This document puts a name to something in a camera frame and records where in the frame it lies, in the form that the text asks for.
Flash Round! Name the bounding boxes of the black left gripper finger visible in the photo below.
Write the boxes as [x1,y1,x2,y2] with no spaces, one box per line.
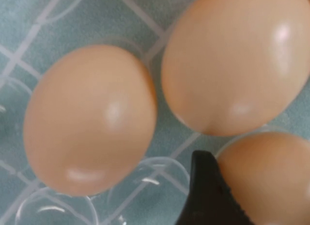
[174,150,256,225]

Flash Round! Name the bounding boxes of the brown egg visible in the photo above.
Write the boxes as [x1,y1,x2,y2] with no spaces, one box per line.
[217,132,310,225]
[161,0,310,137]
[23,45,158,196]

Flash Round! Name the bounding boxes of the transparent plastic egg box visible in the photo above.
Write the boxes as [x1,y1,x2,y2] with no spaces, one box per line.
[0,0,310,225]

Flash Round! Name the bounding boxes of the clear plastic egg tray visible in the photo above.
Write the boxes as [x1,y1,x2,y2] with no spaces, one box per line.
[0,0,310,225]

